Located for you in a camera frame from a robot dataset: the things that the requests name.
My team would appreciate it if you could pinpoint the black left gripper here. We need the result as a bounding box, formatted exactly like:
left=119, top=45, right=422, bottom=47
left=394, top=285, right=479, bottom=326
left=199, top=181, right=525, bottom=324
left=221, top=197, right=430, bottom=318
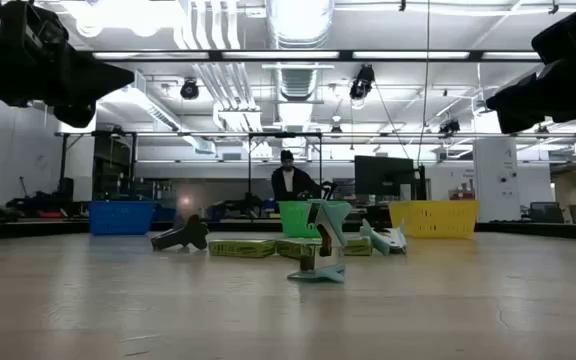
left=0, top=0, right=136, bottom=129

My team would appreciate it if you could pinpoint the silver binder clip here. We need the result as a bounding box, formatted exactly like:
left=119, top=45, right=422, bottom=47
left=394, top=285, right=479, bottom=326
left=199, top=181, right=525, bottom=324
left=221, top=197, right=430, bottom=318
left=150, top=213, right=210, bottom=252

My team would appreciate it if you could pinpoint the light teal staple remover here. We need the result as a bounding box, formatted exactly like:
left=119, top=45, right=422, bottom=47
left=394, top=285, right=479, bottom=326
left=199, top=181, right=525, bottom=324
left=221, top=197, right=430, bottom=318
left=286, top=199, right=353, bottom=284
left=359, top=218, right=409, bottom=257

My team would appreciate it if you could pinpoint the white pillar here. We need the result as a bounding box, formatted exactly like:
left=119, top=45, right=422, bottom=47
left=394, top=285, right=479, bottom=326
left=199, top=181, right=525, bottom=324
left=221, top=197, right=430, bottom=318
left=472, top=137, right=519, bottom=223

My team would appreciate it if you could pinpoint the black hanging fixture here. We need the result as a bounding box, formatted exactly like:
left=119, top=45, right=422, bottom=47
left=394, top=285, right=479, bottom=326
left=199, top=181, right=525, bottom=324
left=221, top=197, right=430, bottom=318
left=349, top=63, right=376, bottom=101
left=179, top=78, right=201, bottom=101

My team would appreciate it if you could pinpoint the blue plastic basket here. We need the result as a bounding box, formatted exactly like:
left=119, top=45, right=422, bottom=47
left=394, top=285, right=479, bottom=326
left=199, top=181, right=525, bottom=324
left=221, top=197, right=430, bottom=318
left=87, top=200, right=157, bottom=237

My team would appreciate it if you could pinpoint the yellow plastic basket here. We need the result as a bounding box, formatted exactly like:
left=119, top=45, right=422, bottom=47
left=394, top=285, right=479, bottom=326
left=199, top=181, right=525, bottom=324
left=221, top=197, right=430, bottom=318
left=389, top=200, right=480, bottom=240

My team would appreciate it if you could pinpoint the black computer monitor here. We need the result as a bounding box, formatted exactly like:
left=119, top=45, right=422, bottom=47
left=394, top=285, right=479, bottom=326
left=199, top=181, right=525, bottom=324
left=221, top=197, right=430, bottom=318
left=353, top=155, right=416, bottom=197

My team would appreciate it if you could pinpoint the black overhead light bar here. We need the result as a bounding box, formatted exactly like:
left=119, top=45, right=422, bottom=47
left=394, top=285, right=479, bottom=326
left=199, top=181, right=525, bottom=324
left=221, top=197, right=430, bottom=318
left=80, top=48, right=544, bottom=63

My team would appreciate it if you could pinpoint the person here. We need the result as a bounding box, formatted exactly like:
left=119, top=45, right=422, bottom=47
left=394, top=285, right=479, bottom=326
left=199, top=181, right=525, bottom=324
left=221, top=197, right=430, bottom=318
left=270, top=149, right=319, bottom=202

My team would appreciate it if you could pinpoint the green plastic basket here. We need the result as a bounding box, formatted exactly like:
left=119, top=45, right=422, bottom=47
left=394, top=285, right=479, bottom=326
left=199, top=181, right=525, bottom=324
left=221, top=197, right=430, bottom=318
left=278, top=200, right=353, bottom=239

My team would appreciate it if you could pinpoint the black hanging cable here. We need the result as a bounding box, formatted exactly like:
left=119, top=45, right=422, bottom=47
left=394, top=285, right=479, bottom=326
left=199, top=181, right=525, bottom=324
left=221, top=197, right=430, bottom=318
left=416, top=0, right=431, bottom=167

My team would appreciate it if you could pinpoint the black metal table frame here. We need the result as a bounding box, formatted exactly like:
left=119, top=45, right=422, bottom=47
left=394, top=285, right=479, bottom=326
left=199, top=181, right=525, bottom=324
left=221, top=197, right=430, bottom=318
left=0, top=218, right=576, bottom=242

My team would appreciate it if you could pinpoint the black metal workstation frame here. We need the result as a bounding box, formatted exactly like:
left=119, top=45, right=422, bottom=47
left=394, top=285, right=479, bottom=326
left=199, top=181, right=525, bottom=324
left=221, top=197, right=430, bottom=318
left=56, top=130, right=325, bottom=211

